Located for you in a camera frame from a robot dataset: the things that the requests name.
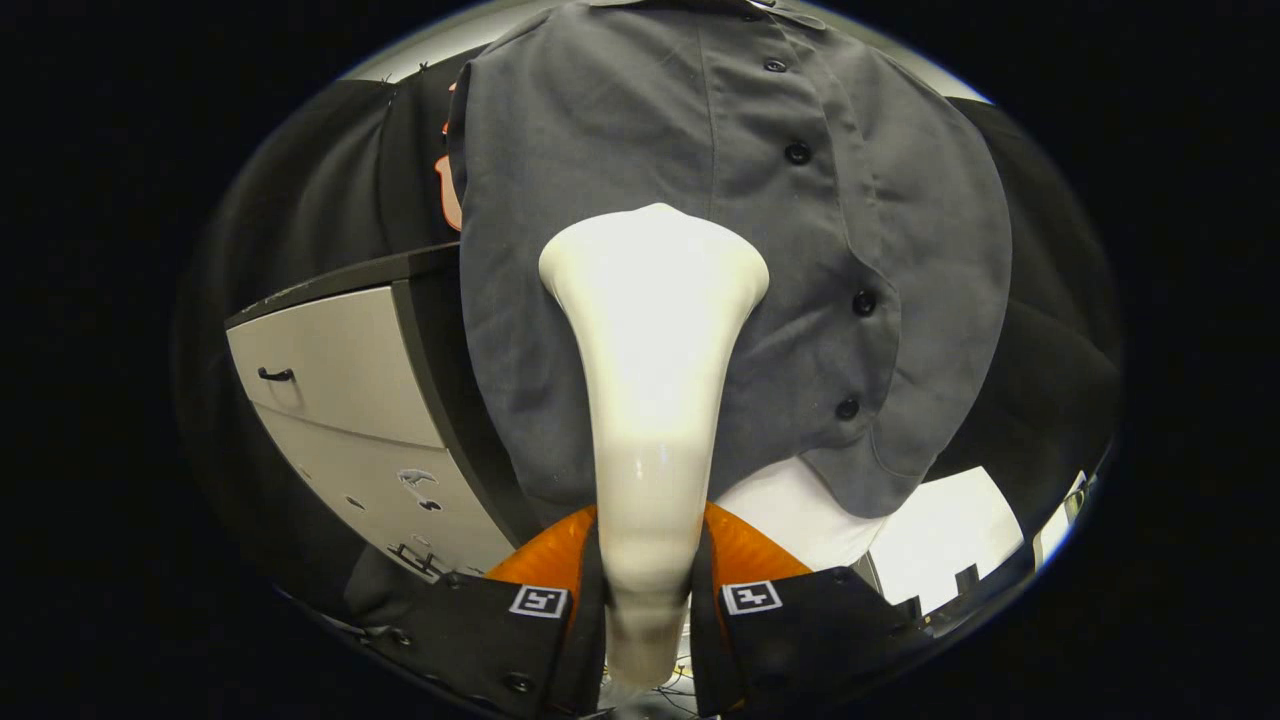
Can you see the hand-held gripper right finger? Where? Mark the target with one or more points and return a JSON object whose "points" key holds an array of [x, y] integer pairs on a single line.
{"points": [[706, 650]]}

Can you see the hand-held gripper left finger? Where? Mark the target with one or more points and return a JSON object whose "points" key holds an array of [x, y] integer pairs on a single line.
{"points": [[590, 650]]}

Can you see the grey button-up shirt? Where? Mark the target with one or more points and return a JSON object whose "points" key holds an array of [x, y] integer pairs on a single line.
{"points": [[620, 130]]}

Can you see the white garment form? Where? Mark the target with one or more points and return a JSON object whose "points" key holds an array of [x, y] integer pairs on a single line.
{"points": [[790, 510]]}

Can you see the white square table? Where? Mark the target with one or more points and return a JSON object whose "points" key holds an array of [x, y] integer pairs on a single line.
{"points": [[940, 530]]}

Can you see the small black box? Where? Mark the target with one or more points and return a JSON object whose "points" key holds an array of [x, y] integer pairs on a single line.
{"points": [[967, 580]]}

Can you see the grey cabinet with dark top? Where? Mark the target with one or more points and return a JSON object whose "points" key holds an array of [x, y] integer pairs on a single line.
{"points": [[330, 380]]}

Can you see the black backdrop cloth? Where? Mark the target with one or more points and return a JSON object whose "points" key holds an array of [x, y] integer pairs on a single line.
{"points": [[320, 190]]}

